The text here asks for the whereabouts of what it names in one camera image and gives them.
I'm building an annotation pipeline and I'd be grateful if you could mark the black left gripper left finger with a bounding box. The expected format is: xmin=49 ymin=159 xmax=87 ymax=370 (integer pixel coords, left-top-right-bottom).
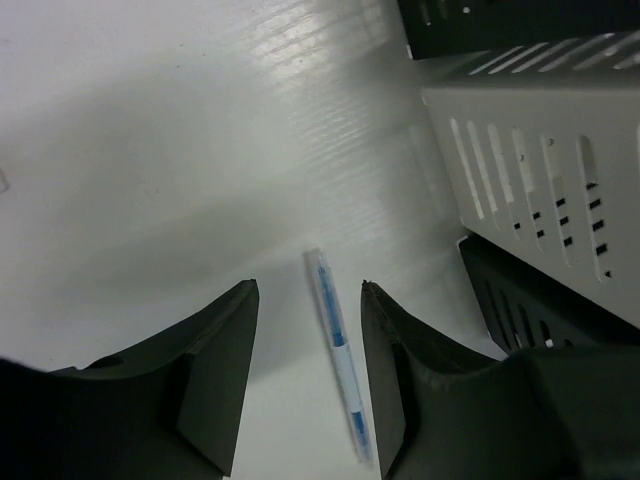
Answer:
xmin=1 ymin=280 xmax=259 ymax=479

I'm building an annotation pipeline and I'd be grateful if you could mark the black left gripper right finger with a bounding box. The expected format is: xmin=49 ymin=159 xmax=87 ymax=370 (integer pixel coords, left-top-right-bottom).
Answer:
xmin=361 ymin=282 xmax=639 ymax=479

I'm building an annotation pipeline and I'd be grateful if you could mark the orange-capped clear tube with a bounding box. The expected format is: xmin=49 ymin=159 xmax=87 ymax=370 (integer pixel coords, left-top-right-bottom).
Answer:
xmin=0 ymin=170 xmax=10 ymax=193

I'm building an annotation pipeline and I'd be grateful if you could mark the black slotted container near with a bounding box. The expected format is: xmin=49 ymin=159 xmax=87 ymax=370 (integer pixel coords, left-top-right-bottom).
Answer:
xmin=458 ymin=234 xmax=639 ymax=354

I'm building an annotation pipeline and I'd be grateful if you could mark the black slotted container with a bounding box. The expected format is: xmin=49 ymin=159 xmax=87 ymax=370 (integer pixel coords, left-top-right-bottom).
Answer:
xmin=458 ymin=234 xmax=639 ymax=354
xmin=397 ymin=0 xmax=639 ymax=60

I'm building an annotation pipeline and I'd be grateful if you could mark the white slotted container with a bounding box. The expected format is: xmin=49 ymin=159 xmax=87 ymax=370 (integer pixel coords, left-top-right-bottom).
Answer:
xmin=423 ymin=31 xmax=639 ymax=324

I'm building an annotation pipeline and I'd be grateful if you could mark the black slotted container far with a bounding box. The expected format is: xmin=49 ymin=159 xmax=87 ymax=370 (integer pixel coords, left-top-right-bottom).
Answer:
xmin=397 ymin=0 xmax=639 ymax=60

